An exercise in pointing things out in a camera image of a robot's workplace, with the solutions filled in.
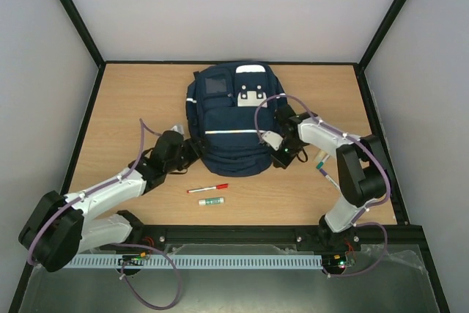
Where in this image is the black frame post left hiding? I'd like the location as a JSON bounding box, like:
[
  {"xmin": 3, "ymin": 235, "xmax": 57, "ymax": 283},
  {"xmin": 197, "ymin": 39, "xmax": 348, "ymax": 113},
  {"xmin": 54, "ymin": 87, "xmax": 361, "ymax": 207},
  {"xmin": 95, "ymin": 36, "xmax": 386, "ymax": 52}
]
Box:
[{"xmin": 37, "ymin": 0, "xmax": 107, "ymax": 65}]

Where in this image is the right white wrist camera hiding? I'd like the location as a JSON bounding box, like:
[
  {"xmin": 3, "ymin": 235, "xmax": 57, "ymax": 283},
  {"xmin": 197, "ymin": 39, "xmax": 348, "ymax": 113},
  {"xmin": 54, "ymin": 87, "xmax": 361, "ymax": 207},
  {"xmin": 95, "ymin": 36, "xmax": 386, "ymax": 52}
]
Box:
[{"xmin": 261, "ymin": 130, "xmax": 284, "ymax": 151}]

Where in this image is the purple capped marker pen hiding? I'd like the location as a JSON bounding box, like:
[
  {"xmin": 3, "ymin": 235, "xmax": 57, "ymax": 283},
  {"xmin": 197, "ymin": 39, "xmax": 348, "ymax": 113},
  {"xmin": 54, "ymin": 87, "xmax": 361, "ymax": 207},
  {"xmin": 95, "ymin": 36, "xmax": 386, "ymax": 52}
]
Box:
[{"xmin": 319, "ymin": 169, "xmax": 340, "ymax": 190}]

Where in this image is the green white glue stick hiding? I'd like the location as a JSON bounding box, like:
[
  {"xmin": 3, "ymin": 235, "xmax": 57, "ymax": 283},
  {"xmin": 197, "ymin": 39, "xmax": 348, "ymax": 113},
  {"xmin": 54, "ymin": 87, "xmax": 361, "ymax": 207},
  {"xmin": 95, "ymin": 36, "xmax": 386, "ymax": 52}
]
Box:
[{"xmin": 199, "ymin": 197, "xmax": 224, "ymax": 206}]

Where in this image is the black frame post right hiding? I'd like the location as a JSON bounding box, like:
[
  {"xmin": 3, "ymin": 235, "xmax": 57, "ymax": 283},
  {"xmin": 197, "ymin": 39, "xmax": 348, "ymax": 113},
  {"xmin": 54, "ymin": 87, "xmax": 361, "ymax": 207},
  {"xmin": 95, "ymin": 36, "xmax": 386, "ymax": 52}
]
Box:
[{"xmin": 358, "ymin": 0, "xmax": 430, "ymax": 68}]

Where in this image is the navy blue student backpack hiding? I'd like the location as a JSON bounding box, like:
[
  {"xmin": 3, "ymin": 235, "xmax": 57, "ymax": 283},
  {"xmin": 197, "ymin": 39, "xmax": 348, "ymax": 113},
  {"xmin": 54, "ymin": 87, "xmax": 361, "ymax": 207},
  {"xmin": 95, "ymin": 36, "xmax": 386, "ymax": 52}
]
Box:
[{"xmin": 185, "ymin": 62, "xmax": 287, "ymax": 177}]

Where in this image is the green capped marker pen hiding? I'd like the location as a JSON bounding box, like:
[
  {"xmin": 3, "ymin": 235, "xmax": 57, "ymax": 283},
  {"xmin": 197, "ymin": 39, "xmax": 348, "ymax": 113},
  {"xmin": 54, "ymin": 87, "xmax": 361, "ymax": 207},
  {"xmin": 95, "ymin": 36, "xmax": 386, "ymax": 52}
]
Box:
[{"xmin": 316, "ymin": 155, "xmax": 330, "ymax": 169}]

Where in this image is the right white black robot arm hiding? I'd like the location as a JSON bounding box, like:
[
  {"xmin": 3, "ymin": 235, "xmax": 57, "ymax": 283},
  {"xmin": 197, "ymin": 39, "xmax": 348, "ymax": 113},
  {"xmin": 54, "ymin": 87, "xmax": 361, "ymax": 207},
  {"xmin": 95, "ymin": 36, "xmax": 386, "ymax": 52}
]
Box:
[{"xmin": 260, "ymin": 105, "xmax": 394, "ymax": 248}]

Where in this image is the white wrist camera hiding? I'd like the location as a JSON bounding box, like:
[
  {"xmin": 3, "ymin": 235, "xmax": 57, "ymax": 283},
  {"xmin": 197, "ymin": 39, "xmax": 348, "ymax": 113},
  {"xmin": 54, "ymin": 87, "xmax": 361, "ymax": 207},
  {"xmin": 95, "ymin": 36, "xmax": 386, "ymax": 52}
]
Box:
[
  {"xmin": 171, "ymin": 125, "xmax": 184, "ymax": 135},
  {"xmin": 261, "ymin": 130, "xmax": 284, "ymax": 151}
]

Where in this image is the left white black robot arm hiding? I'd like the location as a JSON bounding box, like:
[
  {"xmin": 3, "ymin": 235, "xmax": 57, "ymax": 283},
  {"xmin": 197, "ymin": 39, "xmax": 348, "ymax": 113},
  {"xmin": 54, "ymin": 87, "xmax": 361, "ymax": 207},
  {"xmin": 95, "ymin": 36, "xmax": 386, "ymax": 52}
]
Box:
[{"xmin": 18, "ymin": 130, "xmax": 208, "ymax": 272}]

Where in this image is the red marker pen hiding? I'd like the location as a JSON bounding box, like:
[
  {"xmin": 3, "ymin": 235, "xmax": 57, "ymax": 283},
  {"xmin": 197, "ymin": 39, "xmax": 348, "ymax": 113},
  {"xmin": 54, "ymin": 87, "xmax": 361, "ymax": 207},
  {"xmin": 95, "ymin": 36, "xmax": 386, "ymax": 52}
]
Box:
[{"xmin": 186, "ymin": 183, "xmax": 229, "ymax": 194}]

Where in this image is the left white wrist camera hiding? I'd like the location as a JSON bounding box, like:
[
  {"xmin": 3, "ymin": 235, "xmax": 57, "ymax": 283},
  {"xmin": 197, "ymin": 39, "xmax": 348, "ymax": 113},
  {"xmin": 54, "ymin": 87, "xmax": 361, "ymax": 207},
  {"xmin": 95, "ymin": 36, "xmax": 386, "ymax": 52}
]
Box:
[{"xmin": 171, "ymin": 125, "xmax": 184, "ymax": 135}]

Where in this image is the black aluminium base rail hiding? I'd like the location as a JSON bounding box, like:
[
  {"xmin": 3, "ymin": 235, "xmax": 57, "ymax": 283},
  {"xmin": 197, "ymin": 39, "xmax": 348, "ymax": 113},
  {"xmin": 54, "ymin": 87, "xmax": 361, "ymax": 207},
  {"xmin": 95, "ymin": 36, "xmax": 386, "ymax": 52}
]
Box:
[{"xmin": 36, "ymin": 223, "xmax": 426, "ymax": 254}]

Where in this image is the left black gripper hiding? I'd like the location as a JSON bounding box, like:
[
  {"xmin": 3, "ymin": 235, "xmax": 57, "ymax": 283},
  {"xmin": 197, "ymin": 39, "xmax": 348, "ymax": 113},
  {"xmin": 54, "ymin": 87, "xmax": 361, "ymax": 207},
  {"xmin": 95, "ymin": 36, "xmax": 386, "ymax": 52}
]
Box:
[{"xmin": 166, "ymin": 136, "xmax": 211, "ymax": 173}]

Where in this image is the light blue slotted cable duct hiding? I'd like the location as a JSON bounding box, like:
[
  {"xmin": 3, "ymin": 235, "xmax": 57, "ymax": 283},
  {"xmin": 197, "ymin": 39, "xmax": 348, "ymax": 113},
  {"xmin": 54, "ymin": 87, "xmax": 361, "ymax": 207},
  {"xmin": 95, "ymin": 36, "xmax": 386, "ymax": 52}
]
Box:
[{"xmin": 65, "ymin": 254, "xmax": 322, "ymax": 270}]

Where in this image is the black frame post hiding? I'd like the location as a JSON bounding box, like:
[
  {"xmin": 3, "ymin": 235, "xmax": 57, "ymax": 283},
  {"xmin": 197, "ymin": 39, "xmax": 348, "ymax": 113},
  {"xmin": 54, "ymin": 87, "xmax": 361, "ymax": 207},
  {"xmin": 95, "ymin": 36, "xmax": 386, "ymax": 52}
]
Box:
[
  {"xmin": 358, "ymin": 0, "xmax": 430, "ymax": 68},
  {"xmin": 37, "ymin": 0, "xmax": 107, "ymax": 65}
]

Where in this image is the yellow highlighter pen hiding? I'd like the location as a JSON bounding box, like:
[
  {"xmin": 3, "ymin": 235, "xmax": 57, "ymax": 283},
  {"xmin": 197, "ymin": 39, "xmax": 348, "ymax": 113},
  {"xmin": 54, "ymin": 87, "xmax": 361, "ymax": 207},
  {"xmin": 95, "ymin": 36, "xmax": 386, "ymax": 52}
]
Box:
[{"xmin": 314, "ymin": 150, "xmax": 327, "ymax": 163}]

